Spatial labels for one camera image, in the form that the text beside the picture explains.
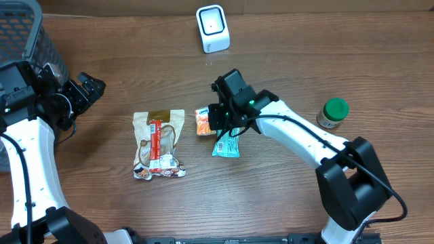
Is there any small orange packet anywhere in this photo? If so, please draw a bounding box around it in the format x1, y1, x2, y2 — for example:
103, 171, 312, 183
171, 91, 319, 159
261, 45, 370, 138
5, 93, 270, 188
195, 107, 216, 136

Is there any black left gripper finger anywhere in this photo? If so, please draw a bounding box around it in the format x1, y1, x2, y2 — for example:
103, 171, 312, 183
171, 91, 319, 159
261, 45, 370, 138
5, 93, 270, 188
77, 72, 98, 89
88, 79, 106, 102

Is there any red candy bar wrapper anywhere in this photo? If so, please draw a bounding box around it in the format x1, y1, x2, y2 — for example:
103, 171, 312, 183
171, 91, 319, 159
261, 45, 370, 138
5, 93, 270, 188
149, 120, 161, 173

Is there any green lid jar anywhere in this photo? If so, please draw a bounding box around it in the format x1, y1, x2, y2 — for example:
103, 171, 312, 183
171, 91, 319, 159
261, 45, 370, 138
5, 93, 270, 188
317, 98, 349, 128

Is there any white barcode scanner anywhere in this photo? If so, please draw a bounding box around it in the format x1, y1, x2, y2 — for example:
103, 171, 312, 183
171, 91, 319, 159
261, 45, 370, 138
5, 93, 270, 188
196, 4, 231, 54

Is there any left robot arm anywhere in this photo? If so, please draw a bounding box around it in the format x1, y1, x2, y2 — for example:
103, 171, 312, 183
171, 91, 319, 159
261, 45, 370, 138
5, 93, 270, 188
1, 61, 128, 243

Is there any teal wet wipes pack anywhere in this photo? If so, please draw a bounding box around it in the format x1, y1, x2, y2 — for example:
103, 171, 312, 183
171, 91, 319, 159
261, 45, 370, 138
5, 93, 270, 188
212, 132, 240, 158

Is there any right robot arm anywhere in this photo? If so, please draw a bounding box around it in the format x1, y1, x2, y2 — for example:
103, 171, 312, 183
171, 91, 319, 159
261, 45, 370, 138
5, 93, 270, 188
208, 69, 392, 243

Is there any brown red snack bag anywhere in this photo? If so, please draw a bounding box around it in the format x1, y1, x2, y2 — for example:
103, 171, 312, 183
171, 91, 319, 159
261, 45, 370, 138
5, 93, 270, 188
132, 109, 186, 180

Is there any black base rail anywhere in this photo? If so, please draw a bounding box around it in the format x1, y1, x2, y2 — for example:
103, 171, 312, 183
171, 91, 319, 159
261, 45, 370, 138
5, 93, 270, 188
142, 232, 383, 244

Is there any grey plastic mesh basket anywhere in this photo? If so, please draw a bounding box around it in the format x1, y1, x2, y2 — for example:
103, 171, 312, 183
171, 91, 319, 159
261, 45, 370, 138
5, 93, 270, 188
0, 0, 71, 173

